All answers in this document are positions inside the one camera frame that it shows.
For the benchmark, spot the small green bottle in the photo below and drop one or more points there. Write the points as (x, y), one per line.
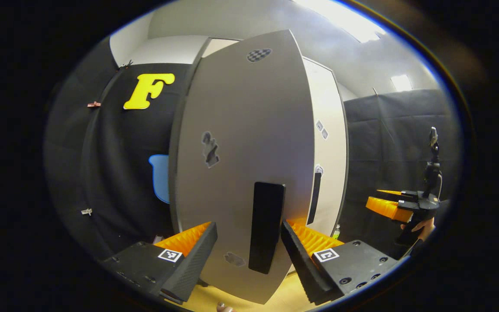
(337, 232)

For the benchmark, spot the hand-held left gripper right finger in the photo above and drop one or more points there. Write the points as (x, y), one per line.
(303, 264)

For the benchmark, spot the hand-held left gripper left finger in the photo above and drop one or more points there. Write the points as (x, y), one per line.
(193, 264)

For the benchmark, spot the red cloth clip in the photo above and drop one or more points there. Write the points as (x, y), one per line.
(93, 104)

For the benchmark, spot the small ceiling light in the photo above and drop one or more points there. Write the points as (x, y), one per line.
(401, 82)

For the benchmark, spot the white shoe cabinet door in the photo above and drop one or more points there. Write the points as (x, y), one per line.
(241, 130)
(332, 156)

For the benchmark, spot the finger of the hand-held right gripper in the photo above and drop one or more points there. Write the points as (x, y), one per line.
(399, 193)
(386, 208)

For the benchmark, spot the white cloth clip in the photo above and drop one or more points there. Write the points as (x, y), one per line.
(86, 211)

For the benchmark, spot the long ceiling light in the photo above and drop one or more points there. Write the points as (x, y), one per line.
(340, 19)

